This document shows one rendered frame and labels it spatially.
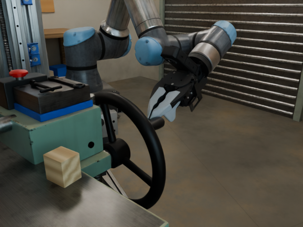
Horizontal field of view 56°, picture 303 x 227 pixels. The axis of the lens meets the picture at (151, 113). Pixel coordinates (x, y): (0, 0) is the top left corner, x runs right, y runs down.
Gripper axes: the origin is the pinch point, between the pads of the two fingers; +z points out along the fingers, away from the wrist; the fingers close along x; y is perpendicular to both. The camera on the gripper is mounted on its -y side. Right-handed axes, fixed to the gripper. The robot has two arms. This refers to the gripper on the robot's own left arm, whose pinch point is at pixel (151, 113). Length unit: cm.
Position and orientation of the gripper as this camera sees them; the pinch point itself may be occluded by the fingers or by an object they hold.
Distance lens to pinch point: 62.8
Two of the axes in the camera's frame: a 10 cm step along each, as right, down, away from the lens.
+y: 3.3, 6.7, 6.6
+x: -7.5, -2.4, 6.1
